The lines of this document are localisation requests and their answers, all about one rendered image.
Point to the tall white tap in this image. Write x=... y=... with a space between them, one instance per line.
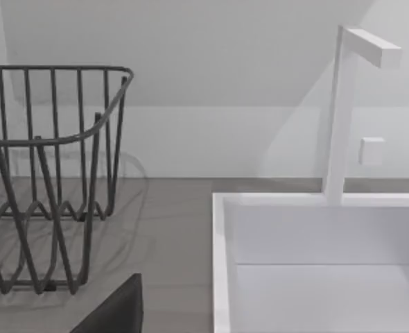
x=343 y=121

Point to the white square tap knob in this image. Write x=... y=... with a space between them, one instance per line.
x=371 y=151

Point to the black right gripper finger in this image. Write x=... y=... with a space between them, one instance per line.
x=121 y=308

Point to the white sink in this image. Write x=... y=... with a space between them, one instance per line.
x=294 y=243

